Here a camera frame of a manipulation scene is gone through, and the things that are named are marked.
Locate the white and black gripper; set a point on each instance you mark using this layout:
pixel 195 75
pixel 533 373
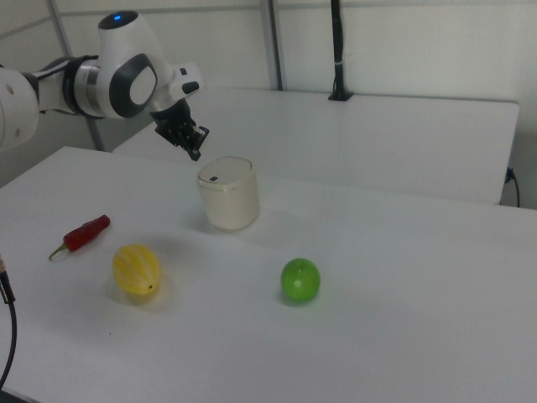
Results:
pixel 176 121

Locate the cream garbage bin lid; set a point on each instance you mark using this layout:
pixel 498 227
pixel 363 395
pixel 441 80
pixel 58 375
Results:
pixel 226 172

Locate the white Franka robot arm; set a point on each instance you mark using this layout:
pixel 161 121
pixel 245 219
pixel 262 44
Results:
pixel 121 75

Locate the cream plastic garbage bin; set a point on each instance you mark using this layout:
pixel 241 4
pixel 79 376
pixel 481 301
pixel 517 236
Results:
pixel 230 205

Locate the yellow striped toy melon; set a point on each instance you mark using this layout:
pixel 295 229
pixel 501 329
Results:
pixel 136 268

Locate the red toy chili pepper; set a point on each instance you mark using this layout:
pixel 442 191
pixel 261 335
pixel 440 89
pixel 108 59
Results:
pixel 86 233

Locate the black pole with clamp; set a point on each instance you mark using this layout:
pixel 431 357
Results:
pixel 338 50

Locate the green toy apple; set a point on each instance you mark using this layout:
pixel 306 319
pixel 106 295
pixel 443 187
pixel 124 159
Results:
pixel 300 281

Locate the white adjacent table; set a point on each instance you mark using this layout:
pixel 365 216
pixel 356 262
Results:
pixel 377 142

